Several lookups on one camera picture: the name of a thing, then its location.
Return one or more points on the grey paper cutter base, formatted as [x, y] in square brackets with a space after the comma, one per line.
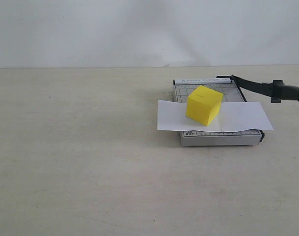
[182, 88]

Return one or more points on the white paper sheet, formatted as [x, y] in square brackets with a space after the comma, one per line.
[232, 117]

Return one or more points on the yellow cube block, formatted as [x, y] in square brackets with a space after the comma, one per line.
[203, 105]

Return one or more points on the black cutter blade arm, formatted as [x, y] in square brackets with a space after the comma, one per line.
[276, 90]

